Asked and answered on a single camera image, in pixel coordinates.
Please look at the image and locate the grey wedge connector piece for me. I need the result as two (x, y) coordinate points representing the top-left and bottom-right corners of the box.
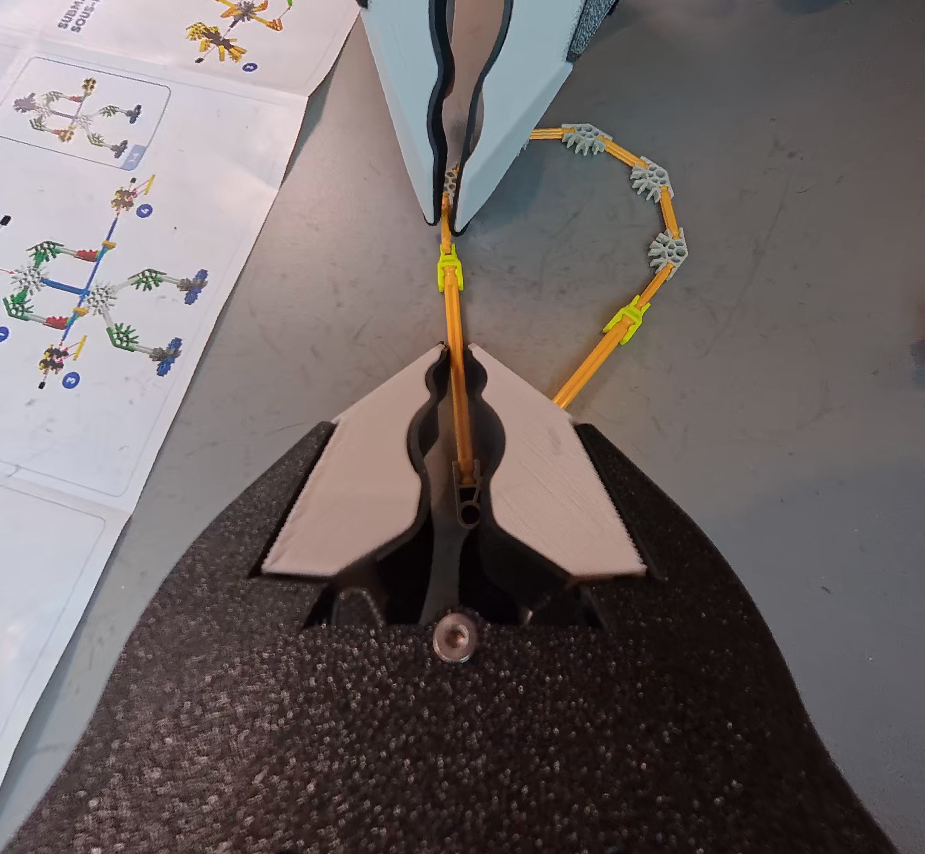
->
(451, 460), (484, 530)

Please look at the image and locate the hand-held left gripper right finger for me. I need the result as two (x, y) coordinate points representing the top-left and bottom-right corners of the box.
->
(460, 347), (646, 627)

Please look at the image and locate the white building instruction sheet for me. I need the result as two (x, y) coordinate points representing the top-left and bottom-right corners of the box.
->
(0, 0), (362, 761)

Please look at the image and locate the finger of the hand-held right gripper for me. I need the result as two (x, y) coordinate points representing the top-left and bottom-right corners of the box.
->
(360, 0), (450, 225)
(450, 0), (606, 235)

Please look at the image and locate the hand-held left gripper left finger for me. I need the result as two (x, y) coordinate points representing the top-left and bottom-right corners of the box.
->
(260, 344), (452, 627)

